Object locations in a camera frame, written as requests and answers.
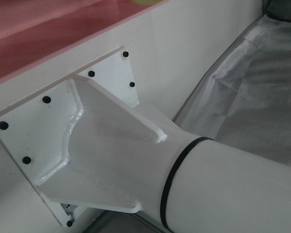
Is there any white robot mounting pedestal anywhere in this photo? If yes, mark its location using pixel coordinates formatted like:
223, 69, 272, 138
0, 45, 291, 233

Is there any pink plastic basket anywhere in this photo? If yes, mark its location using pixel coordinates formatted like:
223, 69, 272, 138
0, 0, 170, 84

